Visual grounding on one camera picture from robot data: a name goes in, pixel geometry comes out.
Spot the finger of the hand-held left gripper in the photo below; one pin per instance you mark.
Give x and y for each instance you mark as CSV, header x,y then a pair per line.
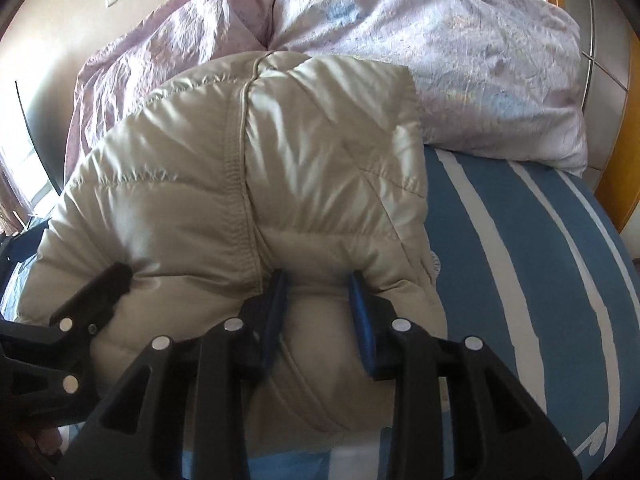
x,y
90,300

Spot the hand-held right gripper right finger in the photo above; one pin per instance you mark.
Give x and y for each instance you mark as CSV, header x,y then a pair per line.
x,y
362,325

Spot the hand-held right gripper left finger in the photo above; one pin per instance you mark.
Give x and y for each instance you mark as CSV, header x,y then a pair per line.
x,y
272,310

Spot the white puffer jacket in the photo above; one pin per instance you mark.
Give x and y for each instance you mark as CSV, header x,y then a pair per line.
x,y
200,185

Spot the blue striped bed sheet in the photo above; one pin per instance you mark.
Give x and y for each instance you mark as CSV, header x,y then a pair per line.
x,y
500,260

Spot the pink floral quilt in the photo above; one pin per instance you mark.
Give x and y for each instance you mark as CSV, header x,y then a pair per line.
x,y
425,60

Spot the wooden headboard shelf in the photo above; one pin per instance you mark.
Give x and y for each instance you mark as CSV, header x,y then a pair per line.
x,y
600,35

